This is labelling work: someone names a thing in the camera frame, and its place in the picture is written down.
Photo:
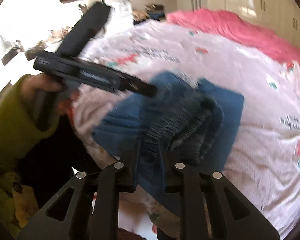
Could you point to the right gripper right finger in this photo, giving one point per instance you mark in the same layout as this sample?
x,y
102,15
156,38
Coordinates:
x,y
211,207

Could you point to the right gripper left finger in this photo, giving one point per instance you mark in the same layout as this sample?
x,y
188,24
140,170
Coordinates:
x,y
87,206

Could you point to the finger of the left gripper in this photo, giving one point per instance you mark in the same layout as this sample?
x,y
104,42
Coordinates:
x,y
135,85

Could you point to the blue denim pants lace hem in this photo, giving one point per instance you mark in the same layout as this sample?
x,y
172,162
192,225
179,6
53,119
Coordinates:
x,y
195,119

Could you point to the person left hand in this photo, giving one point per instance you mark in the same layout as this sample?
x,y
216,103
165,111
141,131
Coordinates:
x,y
32,84

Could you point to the pink strawberry print quilt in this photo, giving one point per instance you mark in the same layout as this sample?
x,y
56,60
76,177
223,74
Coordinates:
x,y
258,147

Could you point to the clothes pile on chair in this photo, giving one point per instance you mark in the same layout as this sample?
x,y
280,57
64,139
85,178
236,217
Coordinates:
x,y
151,12

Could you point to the olive green jacket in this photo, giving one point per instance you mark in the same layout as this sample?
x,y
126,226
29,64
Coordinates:
x,y
18,135

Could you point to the hot pink comforter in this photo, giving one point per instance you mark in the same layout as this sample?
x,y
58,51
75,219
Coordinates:
x,y
231,26

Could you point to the white wardrobe with handles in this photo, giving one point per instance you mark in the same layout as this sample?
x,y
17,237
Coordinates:
x,y
280,16

